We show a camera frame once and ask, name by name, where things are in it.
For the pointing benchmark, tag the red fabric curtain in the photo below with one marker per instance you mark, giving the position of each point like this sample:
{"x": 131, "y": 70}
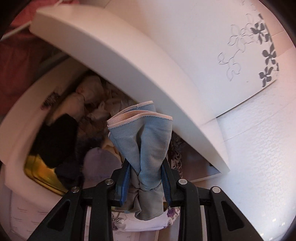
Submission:
{"x": 21, "y": 56}

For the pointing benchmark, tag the black fabric garment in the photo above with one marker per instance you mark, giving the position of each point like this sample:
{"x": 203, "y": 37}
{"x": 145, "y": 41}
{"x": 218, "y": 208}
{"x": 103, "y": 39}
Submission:
{"x": 56, "y": 145}

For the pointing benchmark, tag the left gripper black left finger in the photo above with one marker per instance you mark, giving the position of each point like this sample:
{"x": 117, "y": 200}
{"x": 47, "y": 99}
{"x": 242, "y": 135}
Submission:
{"x": 67, "y": 219}

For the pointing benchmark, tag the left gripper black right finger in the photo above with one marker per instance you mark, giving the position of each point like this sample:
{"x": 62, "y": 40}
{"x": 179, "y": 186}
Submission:
{"x": 224, "y": 220}

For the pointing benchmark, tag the white rod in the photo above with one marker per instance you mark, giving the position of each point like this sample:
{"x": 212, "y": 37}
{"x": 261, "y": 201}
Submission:
{"x": 16, "y": 30}

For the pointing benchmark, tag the gold metal tin box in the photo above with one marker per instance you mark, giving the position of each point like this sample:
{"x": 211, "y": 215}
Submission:
{"x": 36, "y": 169}

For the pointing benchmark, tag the lavender purple sock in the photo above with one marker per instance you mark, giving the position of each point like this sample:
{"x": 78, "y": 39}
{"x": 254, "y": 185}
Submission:
{"x": 99, "y": 165}

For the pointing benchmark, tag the brown mesh stocking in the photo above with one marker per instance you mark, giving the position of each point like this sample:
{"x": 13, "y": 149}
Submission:
{"x": 91, "y": 133}

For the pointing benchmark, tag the pale pink knotted cloth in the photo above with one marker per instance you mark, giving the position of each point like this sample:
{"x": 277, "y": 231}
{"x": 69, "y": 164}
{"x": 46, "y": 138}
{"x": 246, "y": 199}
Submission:
{"x": 89, "y": 91}

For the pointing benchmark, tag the blue grey pink-trimmed garment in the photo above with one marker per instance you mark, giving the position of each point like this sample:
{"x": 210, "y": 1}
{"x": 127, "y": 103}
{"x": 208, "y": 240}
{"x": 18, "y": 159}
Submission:
{"x": 142, "y": 136}

